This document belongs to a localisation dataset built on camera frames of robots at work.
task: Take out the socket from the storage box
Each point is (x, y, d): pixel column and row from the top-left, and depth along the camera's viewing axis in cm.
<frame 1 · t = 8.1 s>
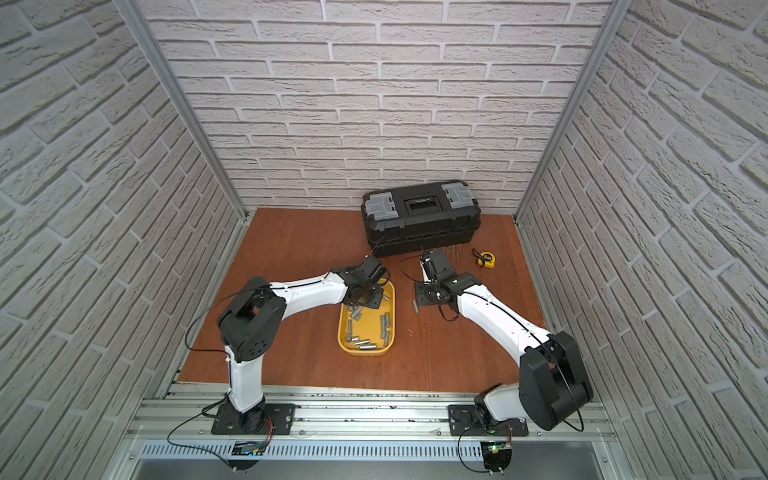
left hand: (379, 295, 94), fingers open
right hand: (427, 291, 87), fingers open
yellow plastic tray: (368, 332, 89), point 2 cm above the table
black plastic toolbox: (419, 217, 99), point 17 cm above the table
yellow tape measure: (485, 259, 105), point 3 cm above the table
silver sockets in tray: (356, 313, 94), on the table

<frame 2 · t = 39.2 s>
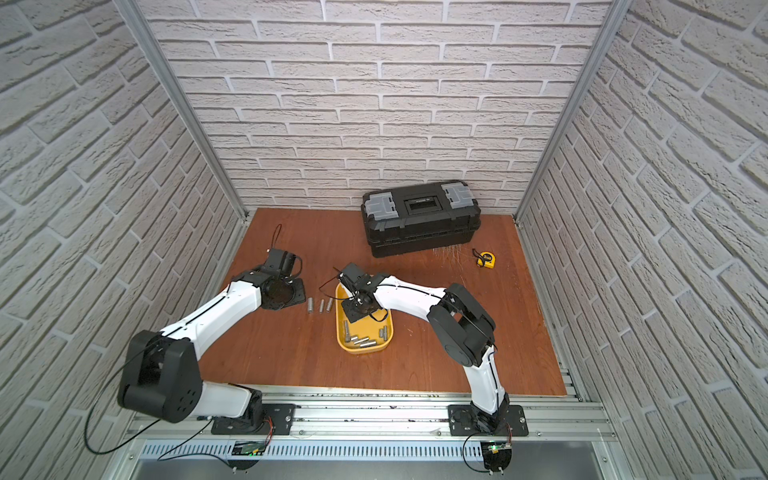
left hand: (302, 290, 88), fingers open
right hand: (356, 310, 91), fingers open
silver socket left: (329, 305, 95), point 2 cm above the table
silver socket left 2: (310, 305, 96), on the table
the other named things where they were.

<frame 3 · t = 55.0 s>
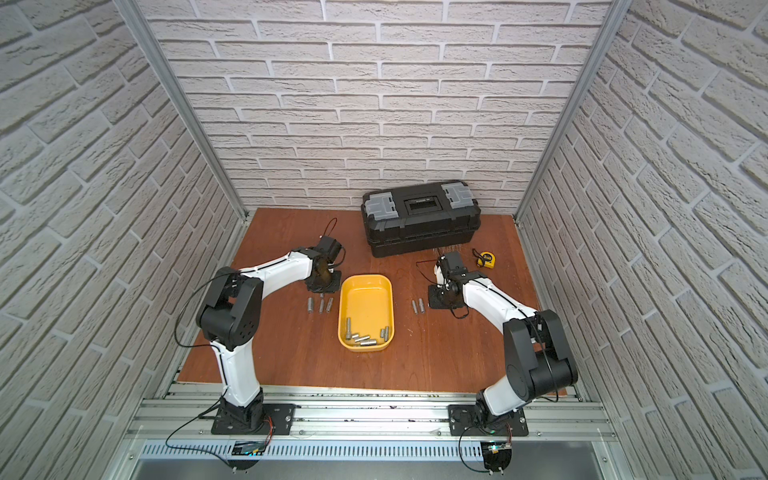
left hand: (336, 283, 98), fingers closed
right hand: (438, 300, 91), fingers open
silver socket right: (414, 307, 96), on the table
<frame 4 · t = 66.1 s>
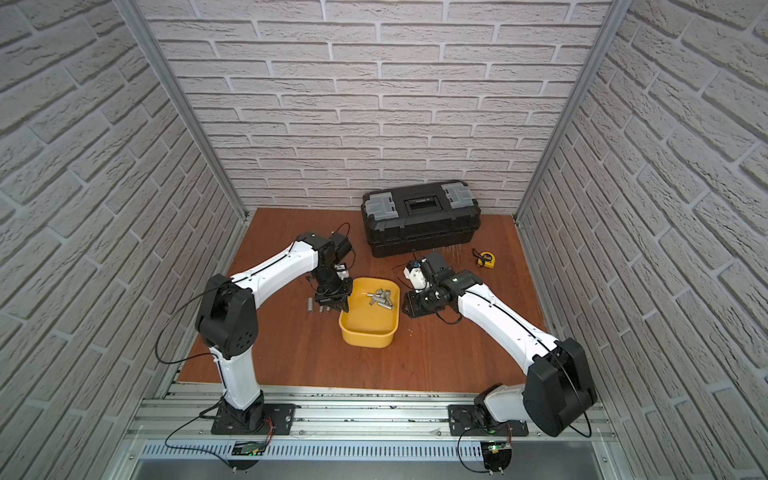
left hand: (352, 305, 84), fingers closed
right hand: (412, 307, 82), fingers open
yellow plastic tray: (363, 327, 85), point 7 cm above the table
silver sockets in tray: (383, 297, 97), point 2 cm above the table
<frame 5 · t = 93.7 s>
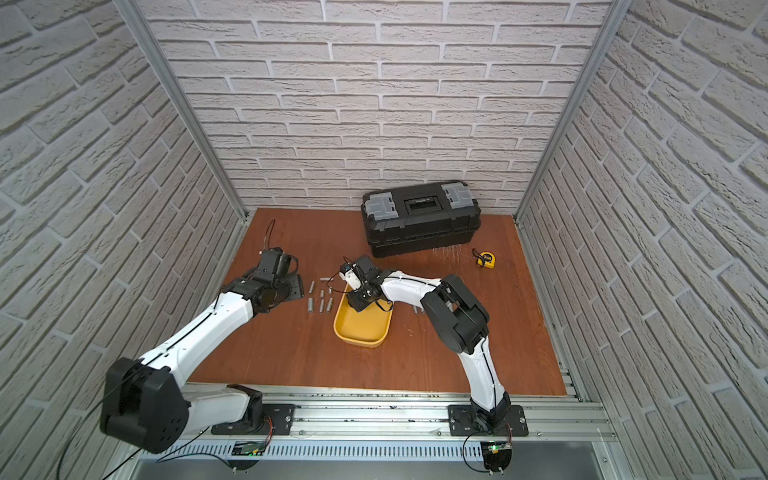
left hand: (296, 280, 86), fingers open
right hand: (358, 298, 96), fingers open
